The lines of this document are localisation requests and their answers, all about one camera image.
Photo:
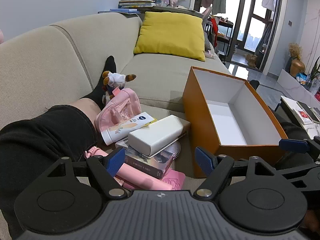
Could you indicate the yellow pillow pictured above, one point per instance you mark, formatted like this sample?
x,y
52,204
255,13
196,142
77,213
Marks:
x,y
170,35

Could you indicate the stack of books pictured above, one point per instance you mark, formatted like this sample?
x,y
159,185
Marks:
x,y
136,2

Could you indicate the white rectangular box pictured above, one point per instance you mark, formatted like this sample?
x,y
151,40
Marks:
x,y
155,135

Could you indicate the black book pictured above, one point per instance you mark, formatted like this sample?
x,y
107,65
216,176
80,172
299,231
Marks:
x,y
310,112

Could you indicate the gold vase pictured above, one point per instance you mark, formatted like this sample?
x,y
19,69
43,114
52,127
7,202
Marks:
x,y
297,67

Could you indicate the blue book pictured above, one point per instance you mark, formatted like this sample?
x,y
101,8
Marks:
x,y
123,10

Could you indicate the round glitter disc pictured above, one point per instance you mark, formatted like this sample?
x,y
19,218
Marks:
x,y
173,150

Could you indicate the red garment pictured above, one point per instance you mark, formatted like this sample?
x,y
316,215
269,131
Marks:
x,y
214,30

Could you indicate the white hanging garment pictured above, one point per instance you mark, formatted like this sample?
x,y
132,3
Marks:
x,y
268,2

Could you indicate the beige fabric sofa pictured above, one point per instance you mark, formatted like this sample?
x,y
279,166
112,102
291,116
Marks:
x,y
50,62

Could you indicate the dried flower bunch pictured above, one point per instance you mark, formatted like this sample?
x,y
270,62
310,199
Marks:
x,y
295,51

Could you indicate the black metal shelf cart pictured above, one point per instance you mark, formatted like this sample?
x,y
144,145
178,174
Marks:
x,y
225,37

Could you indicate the black sock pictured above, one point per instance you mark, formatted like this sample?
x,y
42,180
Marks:
x,y
253,84
106,75

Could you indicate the person's left leg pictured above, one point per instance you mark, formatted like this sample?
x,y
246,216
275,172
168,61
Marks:
x,y
86,110

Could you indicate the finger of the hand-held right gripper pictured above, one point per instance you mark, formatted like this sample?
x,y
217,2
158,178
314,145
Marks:
x,y
305,173
292,145

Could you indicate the pink zip pouch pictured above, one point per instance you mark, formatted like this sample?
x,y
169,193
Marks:
x,y
117,105

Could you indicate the white lotion tube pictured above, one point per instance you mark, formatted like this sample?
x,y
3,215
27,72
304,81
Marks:
x,y
120,130

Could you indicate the blue snack bag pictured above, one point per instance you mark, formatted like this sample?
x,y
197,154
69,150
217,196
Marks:
x,y
302,78

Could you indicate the black photo card box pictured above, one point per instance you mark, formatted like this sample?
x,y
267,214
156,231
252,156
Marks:
x,y
150,166

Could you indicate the orange cardboard box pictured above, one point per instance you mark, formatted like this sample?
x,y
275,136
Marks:
x,y
200,120

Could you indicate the brown bag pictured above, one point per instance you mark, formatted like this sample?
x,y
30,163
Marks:
x,y
252,60

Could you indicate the green potted plant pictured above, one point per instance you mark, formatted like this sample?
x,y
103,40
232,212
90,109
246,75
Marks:
x,y
316,68

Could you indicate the marble coffee table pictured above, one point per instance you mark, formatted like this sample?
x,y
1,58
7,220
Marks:
x,y
290,105

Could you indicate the white tv cabinet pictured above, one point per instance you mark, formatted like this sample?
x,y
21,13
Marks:
x,y
290,85

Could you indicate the black right sock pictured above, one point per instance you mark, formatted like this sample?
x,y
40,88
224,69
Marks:
x,y
253,84

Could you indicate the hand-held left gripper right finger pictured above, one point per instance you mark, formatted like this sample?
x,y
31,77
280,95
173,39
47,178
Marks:
x,y
203,162

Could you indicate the black left sock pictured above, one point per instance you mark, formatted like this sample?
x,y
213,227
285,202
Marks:
x,y
106,75

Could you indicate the checkered pillow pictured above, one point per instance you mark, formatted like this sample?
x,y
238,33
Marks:
x,y
208,43

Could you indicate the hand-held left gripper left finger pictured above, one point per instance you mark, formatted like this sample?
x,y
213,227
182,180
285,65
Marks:
x,y
116,160

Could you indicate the red card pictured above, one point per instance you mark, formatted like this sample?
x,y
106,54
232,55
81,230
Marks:
x,y
302,114

